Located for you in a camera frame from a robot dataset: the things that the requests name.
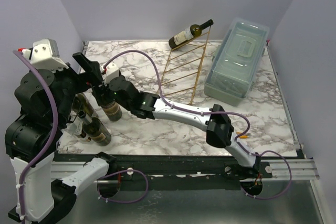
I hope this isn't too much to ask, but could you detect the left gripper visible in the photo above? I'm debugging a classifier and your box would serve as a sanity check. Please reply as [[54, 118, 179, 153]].
[[45, 50, 103, 123]]

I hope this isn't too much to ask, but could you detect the wine bottle brown label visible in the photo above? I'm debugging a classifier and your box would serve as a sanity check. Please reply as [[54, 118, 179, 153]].
[[101, 101, 122, 122]]

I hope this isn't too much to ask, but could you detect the wine bottle white label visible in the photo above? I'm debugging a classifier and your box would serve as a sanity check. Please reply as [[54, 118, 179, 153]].
[[169, 19, 214, 49]]

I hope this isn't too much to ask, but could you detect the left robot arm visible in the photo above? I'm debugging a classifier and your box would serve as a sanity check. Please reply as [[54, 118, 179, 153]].
[[5, 51, 117, 223]]

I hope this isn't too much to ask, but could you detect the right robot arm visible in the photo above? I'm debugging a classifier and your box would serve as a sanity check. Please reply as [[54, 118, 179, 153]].
[[91, 75, 261, 178]]

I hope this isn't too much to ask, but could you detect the rear dark wine bottle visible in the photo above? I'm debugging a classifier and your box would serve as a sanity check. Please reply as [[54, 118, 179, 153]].
[[72, 93, 98, 118]]

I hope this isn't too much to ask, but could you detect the dark wine bottle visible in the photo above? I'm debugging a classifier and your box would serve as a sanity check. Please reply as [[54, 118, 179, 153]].
[[78, 111, 111, 146], [72, 93, 98, 118]]

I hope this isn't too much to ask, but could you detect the front dark wine bottle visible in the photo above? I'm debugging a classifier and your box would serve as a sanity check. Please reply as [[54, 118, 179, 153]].
[[78, 111, 111, 146]]

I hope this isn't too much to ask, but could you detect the clear glass bottle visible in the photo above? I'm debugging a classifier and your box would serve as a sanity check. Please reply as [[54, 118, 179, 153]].
[[67, 118, 88, 142]]

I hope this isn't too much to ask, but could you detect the translucent green plastic toolbox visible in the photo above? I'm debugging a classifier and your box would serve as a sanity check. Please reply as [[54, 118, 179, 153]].
[[204, 18, 269, 106]]

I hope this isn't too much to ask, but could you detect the yellow utility knife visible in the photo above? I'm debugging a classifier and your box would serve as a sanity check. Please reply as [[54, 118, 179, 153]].
[[236, 132, 251, 139]]

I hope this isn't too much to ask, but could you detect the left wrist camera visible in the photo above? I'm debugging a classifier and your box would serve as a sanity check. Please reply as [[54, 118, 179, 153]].
[[18, 38, 69, 72]]

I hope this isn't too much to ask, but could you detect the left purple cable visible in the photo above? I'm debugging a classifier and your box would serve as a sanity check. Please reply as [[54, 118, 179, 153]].
[[13, 50, 59, 221]]

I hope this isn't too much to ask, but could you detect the gold wire wine rack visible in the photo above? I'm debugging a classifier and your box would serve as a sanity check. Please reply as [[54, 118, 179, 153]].
[[160, 27, 211, 105]]

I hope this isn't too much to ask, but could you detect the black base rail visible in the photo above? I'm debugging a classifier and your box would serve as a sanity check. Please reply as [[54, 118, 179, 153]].
[[52, 153, 274, 192]]

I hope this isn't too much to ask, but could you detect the aluminium frame rail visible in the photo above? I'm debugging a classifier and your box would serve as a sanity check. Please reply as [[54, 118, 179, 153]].
[[51, 159, 320, 181]]

